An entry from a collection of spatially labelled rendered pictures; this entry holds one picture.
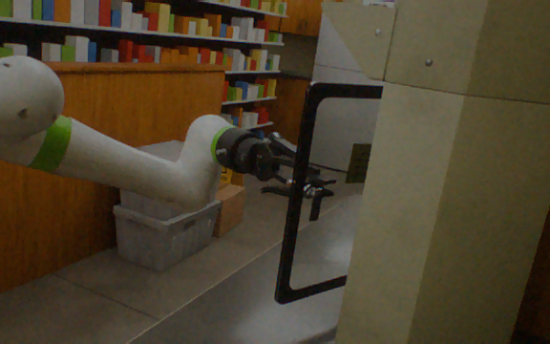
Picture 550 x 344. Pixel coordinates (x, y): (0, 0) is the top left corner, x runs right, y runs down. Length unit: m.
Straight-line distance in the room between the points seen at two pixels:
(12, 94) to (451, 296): 0.72
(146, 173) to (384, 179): 0.55
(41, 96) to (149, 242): 2.36
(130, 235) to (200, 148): 2.11
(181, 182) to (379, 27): 0.59
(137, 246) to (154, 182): 2.11
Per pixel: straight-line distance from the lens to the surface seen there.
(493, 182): 0.83
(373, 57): 0.78
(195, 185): 1.19
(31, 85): 0.88
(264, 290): 1.12
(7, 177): 2.83
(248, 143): 1.09
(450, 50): 0.76
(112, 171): 1.11
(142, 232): 3.19
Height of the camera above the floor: 1.46
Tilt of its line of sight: 16 degrees down
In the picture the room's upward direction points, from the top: 8 degrees clockwise
